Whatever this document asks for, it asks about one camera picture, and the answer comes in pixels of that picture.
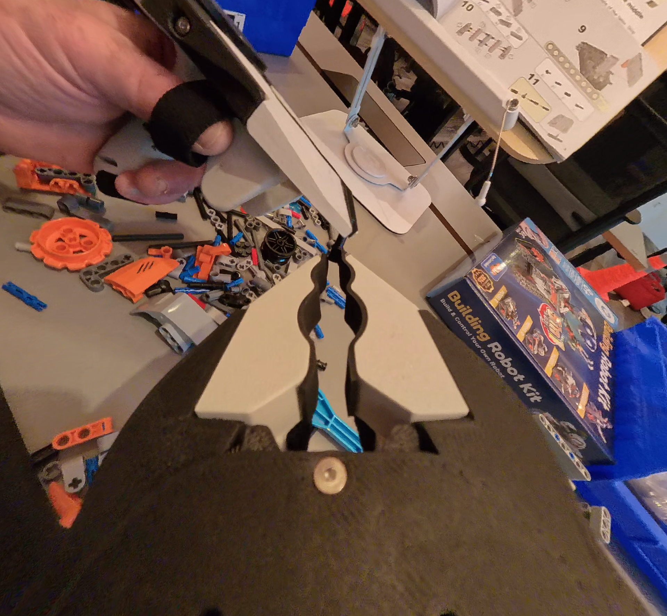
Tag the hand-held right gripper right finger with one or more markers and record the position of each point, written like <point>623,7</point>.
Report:
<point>406,366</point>

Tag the instruction booklet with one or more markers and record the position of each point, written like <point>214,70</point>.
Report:
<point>552,22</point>

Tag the orange wedge piece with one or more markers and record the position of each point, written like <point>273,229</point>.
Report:
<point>141,277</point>

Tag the person's left hand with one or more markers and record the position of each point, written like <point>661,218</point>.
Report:
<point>63,74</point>

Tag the orange gear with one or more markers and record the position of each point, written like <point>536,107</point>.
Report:
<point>68,243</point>

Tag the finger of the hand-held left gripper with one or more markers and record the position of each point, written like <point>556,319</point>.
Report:
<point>302,152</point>

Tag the orange cone piece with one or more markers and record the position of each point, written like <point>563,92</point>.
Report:
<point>63,501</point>

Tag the grey curved panel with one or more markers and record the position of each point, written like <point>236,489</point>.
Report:
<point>182,319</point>

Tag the grey frame piece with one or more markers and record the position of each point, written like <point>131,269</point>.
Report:
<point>73,468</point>

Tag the white book stand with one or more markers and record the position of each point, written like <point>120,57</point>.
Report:
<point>375,173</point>

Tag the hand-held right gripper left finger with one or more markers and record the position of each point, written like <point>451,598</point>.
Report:
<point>261,366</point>

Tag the pile of building kit parts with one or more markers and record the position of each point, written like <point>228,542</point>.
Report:
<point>219,262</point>

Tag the blue plastic bin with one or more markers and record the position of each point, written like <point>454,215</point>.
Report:
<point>636,418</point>
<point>266,7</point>

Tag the red crate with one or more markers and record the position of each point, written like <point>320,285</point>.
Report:
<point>641,283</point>

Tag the robot kit box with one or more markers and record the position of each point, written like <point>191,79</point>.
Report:
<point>521,335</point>

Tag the cyan frame piece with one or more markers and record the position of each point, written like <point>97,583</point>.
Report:
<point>336,423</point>

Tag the black base plate assembly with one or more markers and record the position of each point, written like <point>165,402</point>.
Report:
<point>563,449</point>

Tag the orange holed beam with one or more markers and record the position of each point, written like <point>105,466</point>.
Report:
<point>81,432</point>

